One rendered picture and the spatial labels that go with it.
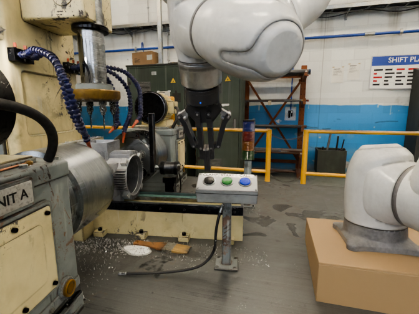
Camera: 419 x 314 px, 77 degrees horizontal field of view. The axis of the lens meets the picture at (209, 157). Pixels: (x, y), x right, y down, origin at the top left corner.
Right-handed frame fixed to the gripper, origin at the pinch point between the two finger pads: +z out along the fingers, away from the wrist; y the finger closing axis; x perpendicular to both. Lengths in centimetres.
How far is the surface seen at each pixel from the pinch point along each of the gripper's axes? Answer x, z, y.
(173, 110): -83, 29, 31
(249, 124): -51, 20, -13
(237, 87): -310, 110, -6
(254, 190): 3.4, 8.3, -12.4
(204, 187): 2.4, 8.3, 1.0
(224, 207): 3.2, 15.5, -4.4
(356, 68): -471, 143, -231
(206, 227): -4.9, 35.5, 3.2
